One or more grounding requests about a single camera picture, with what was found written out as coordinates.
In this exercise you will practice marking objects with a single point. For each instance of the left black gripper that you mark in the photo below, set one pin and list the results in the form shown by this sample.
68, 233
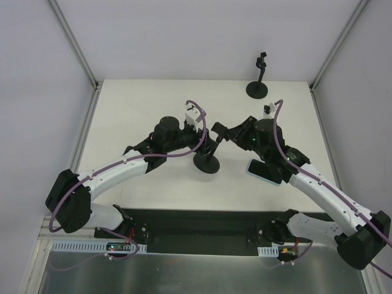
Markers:
201, 139

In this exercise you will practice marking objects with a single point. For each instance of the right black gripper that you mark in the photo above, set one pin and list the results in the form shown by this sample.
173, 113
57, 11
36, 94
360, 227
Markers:
234, 135

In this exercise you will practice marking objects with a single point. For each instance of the black phone stand round base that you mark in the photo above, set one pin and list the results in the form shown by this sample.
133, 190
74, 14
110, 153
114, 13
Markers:
209, 166

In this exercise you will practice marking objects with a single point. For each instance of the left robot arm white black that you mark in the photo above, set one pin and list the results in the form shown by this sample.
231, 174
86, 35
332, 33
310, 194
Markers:
71, 199

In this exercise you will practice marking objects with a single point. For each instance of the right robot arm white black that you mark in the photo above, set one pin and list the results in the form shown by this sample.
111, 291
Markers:
361, 233

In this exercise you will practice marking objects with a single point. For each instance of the black phone stand at back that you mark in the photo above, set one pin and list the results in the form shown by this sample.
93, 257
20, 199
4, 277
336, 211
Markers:
257, 89

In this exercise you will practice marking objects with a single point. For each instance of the phone with blue case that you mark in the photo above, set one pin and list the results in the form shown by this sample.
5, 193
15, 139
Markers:
266, 172

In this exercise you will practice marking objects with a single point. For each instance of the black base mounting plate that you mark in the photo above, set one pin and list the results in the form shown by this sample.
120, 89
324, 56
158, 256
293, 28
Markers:
237, 233

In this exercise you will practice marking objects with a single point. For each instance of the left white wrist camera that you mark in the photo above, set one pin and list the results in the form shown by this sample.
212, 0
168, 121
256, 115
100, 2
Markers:
193, 116

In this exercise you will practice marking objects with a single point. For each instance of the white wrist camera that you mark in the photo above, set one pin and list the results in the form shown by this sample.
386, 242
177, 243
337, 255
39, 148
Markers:
193, 116
269, 111

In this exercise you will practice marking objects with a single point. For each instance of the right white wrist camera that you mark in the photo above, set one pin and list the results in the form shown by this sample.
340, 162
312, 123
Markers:
269, 111

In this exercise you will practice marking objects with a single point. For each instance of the right white cable duct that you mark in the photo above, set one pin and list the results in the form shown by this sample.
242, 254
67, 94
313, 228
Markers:
272, 251

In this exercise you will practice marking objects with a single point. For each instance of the white cable duct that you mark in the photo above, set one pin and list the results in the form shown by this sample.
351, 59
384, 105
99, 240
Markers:
272, 251
98, 247

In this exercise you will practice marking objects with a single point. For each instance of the left white cable duct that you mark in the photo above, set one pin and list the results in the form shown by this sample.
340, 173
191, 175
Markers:
98, 247

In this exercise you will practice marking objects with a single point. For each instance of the right aluminium frame post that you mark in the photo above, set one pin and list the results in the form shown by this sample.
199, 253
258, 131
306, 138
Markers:
338, 43

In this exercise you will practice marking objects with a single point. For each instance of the aluminium frame post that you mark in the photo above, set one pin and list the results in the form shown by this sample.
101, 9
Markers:
338, 43
72, 41

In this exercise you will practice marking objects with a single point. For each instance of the left aluminium frame post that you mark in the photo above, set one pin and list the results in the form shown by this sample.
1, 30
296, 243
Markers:
72, 41

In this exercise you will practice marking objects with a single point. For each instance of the left aluminium table rail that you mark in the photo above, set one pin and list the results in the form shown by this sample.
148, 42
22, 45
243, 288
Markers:
37, 264

